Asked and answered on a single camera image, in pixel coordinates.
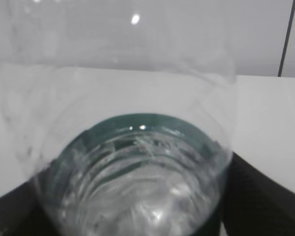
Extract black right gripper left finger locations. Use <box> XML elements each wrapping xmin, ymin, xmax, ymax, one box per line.
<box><xmin>0</xmin><ymin>181</ymin><xmax>60</xmax><ymax>236</ymax></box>

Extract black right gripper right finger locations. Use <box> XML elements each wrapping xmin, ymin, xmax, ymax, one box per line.
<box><xmin>222</xmin><ymin>153</ymin><xmax>295</xmax><ymax>236</ymax></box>

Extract clear water bottle green label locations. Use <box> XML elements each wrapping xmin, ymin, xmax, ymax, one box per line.
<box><xmin>0</xmin><ymin>0</ymin><xmax>236</xmax><ymax>236</ymax></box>

